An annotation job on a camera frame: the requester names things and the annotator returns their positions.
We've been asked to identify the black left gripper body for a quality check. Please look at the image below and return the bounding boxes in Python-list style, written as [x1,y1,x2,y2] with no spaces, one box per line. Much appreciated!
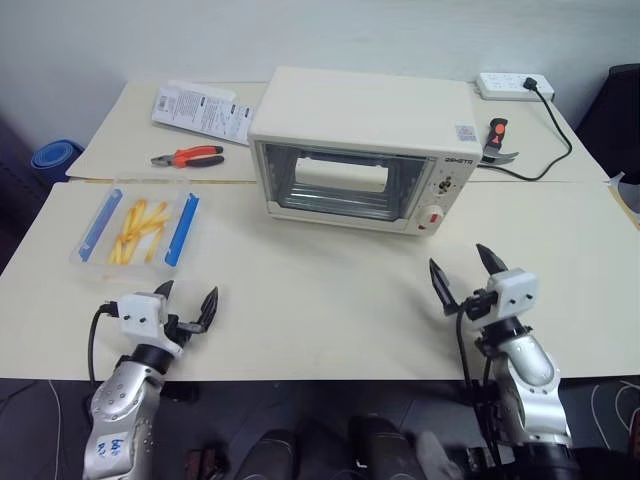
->
[162,314,206,352]

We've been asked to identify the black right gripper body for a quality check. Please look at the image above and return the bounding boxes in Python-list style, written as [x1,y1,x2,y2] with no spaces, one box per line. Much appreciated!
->
[456,288,500,322]

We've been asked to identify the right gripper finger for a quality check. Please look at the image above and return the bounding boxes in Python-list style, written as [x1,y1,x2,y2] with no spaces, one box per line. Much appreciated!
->
[428,257,460,317]
[475,242,508,276]

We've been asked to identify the glass oven door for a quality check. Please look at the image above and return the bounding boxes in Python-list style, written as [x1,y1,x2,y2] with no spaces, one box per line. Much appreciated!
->
[253,139,437,225]

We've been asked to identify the cream toaster oven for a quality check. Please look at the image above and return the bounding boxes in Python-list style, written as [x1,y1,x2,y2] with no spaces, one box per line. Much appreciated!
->
[247,66,482,238]

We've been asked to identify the yellow french fry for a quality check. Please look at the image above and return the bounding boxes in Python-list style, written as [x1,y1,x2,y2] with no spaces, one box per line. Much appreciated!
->
[118,198,149,242]
[133,200,171,237]
[143,225,167,264]
[119,228,152,265]
[108,233,133,265]

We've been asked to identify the clear plastic box blue clips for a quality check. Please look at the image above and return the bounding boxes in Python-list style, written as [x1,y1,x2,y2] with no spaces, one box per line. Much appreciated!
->
[68,172,203,287]

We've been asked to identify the orange black claw hammer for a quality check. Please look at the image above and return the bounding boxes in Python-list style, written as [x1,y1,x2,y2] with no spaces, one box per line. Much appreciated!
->
[480,117,521,169]

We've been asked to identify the white power strip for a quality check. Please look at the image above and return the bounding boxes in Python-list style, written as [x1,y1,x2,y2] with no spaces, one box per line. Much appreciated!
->
[475,71,557,103]

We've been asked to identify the blue rolled mat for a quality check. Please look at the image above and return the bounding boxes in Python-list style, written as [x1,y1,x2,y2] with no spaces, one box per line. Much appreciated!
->
[30,140,86,185]

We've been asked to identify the black chair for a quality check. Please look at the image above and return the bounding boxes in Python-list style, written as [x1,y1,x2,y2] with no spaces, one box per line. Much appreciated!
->
[575,64,640,182]

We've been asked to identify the white instruction leaflet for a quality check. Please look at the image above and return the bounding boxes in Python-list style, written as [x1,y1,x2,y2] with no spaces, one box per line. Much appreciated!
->
[151,79,257,147]

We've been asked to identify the dark purple seat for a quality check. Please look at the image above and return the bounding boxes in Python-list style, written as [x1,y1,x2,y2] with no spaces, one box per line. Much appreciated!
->
[0,113,44,274]

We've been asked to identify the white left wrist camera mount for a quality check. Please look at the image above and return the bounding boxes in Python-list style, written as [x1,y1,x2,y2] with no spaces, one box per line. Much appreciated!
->
[118,293,182,357]

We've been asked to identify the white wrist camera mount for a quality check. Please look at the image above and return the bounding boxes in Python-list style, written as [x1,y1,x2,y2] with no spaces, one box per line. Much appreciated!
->
[485,268,541,330]
[118,293,182,357]

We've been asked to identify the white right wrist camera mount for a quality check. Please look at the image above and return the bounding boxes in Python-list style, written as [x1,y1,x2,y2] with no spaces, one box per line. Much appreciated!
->
[485,268,541,330]

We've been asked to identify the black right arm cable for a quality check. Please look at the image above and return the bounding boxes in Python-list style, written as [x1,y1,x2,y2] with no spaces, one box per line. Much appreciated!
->
[454,304,502,454]

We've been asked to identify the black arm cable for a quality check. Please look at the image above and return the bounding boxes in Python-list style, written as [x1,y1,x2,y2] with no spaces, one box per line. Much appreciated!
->
[454,304,502,454]
[87,303,120,387]

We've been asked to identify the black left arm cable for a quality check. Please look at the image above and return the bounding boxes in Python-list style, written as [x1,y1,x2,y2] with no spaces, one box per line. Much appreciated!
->
[87,303,120,387]

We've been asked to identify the red black handled pliers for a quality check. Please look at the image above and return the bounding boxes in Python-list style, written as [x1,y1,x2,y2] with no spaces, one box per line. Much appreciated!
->
[150,145,226,170]

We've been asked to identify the white floor cable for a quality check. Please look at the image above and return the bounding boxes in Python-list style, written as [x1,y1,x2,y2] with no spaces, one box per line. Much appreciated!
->
[589,378,640,444]
[46,378,67,469]

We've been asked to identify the black plug and power cable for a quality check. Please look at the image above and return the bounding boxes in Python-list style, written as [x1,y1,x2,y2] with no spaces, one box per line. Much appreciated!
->
[487,76,574,182]

